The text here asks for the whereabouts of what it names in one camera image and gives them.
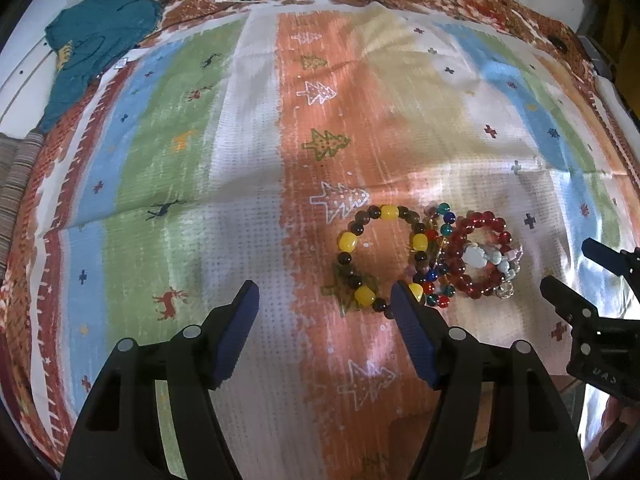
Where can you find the striped printed blanket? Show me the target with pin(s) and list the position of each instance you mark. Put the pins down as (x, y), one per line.
(250, 160)

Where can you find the teal shirt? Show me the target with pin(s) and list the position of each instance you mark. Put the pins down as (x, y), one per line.
(100, 25)

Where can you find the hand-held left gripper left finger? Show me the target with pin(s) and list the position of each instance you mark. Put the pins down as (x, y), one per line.
(240, 320)

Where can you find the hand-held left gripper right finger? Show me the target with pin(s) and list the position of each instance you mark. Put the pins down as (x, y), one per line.
(410, 325)

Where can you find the grey striped folded cloth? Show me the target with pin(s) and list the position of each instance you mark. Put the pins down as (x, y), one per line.
(15, 175)

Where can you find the person's right hand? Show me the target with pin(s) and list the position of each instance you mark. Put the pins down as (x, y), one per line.
(614, 430)

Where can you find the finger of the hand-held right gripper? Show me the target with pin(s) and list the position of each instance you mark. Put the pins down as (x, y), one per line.
(607, 257)
(570, 305)

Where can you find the mustard hanging garment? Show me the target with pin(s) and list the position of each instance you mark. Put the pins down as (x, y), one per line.
(612, 5)

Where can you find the small black object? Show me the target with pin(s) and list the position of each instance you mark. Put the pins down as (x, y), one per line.
(557, 42)

